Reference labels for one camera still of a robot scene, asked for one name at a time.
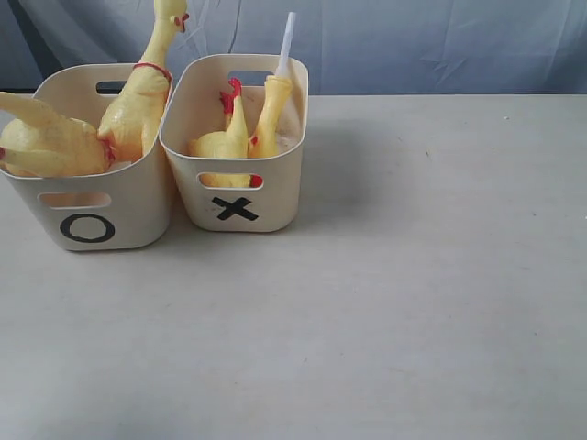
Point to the whole yellow rubber chicken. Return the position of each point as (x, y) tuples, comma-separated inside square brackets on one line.
[(132, 121), (43, 143)]

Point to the headless yellow chicken body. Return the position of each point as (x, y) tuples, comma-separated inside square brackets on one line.
[(230, 143)]

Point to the cream bin marked X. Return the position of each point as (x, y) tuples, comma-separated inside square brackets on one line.
[(194, 109)]

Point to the cream bin marked O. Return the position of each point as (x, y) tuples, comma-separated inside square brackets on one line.
[(126, 208)]

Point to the severed yellow chicken head neck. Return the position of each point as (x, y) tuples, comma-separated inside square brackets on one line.
[(277, 89)]

